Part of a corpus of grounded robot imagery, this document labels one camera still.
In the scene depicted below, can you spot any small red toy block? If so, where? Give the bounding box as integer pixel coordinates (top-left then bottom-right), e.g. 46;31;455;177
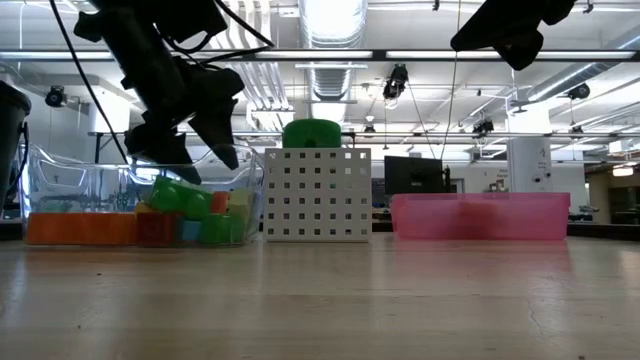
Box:
135;212;177;247

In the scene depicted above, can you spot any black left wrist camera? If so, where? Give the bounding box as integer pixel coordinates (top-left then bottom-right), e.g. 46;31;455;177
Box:
149;0;230;45

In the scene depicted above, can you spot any silver ceiling duct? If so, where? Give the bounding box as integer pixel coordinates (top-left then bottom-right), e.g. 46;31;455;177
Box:
298;0;370;132

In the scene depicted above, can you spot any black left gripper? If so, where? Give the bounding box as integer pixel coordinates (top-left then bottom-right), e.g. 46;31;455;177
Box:
73;10;246;185

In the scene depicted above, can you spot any black overhead light bar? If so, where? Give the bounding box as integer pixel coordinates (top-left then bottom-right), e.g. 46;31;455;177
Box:
0;48;640;63

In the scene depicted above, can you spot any small blue toy block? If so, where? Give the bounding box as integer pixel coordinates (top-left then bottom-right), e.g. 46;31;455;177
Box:
179;219;203;244

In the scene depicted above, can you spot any long orange toy block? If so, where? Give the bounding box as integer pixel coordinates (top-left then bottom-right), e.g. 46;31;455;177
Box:
26;212;139;246

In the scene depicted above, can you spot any white perforated bin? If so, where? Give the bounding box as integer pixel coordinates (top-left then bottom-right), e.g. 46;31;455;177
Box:
263;147;373;244

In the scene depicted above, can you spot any long green toy block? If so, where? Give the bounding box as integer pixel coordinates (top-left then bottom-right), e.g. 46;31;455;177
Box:
199;213;247;245

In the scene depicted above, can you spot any pink translucent tray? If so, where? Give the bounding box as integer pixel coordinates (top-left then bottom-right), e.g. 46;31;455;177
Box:
390;192;571;242

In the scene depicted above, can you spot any white round pillar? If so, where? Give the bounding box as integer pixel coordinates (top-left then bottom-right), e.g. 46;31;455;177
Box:
506;137;554;195

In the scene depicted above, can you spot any black monitor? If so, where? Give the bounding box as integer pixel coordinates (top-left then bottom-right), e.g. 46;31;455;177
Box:
383;155;446;196

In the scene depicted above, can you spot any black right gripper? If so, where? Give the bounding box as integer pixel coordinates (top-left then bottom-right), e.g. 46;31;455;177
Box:
449;0;579;71

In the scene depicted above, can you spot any clear plastic bin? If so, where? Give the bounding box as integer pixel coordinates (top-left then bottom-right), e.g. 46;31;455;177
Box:
22;143;266;247

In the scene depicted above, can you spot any green foam die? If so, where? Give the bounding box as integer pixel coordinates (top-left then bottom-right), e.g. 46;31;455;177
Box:
282;118;343;150

